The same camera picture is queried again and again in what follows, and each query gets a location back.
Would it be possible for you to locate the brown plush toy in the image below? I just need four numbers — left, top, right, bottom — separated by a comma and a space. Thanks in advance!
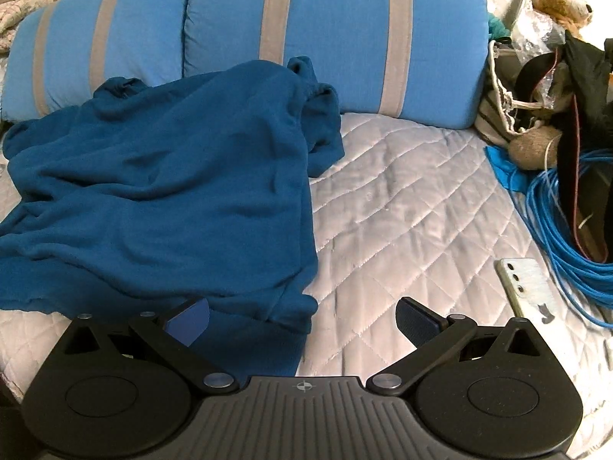
509, 123, 562, 169

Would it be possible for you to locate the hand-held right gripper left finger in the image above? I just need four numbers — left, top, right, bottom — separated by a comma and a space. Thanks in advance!
56, 297, 241, 398

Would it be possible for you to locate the cream comforter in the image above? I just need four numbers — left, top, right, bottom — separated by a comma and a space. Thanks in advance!
0, 0, 68, 53

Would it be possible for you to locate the black strap with red edge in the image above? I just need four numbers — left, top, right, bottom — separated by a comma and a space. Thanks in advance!
520, 50, 613, 264

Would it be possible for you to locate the blue grey-striped pillow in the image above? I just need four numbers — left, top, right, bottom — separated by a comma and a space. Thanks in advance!
182, 0, 489, 130
0, 0, 192, 123

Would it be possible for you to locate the black jacket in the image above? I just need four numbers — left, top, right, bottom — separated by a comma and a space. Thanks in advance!
564, 31, 613, 128

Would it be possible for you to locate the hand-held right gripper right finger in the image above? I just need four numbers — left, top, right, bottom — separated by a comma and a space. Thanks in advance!
365, 297, 551, 398

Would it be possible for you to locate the blue cable coil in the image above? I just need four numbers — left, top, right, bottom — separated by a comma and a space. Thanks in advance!
510, 148, 613, 330

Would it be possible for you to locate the smartphone with pale case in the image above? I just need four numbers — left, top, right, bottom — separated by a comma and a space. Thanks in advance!
499, 257, 557, 325

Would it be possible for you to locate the clear plastic wrap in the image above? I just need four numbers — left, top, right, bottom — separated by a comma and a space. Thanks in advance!
515, 10, 567, 51

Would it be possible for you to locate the teal cloth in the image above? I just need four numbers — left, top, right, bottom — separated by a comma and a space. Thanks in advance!
485, 146, 528, 191

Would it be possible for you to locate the grey quilted bedspread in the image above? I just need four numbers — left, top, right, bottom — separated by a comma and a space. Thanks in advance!
0, 112, 613, 460

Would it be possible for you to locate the canvas tote bag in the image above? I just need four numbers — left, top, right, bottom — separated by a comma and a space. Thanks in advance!
474, 41, 575, 147

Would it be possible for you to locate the dark blue shirt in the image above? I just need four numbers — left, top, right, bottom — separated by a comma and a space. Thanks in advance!
0, 55, 346, 377

